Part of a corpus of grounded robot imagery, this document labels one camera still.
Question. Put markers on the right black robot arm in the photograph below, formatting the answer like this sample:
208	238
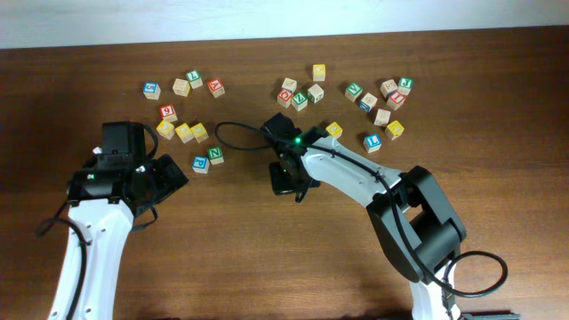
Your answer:
419	231

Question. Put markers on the plain butterfly block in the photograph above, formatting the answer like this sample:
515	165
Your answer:
382	118

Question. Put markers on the blue 5 wooden block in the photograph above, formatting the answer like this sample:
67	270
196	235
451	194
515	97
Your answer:
151	90

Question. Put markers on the yellow block near I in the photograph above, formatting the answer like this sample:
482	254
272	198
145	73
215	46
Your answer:
334	130

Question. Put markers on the yellow block left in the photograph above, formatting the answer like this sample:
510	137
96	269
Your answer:
165	129

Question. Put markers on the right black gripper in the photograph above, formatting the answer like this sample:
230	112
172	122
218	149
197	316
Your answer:
281	184

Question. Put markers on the red 7 wooden block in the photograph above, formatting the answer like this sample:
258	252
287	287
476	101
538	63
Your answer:
216	87

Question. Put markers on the blue U side block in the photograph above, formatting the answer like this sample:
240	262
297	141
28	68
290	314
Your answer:
368	102

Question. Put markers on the plain wooden block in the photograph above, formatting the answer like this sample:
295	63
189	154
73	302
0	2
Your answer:
181	87

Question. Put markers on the green V wooden block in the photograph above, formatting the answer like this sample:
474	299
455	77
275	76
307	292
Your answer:
353	91

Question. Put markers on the yellow block far right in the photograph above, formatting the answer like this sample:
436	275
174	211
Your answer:
394	130

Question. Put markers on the green Z wooden block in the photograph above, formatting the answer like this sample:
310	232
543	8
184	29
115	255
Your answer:
299	101

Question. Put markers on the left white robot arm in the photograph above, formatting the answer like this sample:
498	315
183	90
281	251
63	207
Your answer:
104	198

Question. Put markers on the blue P wooden block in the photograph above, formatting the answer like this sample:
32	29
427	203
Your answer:
201	164

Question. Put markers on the green J side block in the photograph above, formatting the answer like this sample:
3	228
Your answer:
315	93

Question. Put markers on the yellow G wooden block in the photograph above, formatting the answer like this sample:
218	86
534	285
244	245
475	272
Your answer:
184	133

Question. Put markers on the red Q wooden block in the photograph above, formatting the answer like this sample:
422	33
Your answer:
284	98

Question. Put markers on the red 6 wooden block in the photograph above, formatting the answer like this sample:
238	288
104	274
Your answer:
168	113

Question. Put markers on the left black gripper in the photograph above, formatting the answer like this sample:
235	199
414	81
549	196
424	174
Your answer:
170	177

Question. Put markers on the green N wooden block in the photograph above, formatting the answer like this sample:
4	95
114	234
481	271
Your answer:
215	155

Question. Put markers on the plain block behind Q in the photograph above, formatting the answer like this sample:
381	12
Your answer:
289	84

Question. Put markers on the plain block blue side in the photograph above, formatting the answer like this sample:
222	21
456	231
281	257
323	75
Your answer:
388	87

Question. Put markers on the blue I wooden block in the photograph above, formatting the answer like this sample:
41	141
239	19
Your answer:
372	143

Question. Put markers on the green L wooden block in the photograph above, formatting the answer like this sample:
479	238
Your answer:
194	78

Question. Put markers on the yellow far wooden block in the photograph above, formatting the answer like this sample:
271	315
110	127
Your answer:
319	72

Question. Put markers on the red I wooden block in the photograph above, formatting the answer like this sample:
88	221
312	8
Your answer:
396	100

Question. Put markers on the green J top block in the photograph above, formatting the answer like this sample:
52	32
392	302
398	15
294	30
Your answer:
405	85

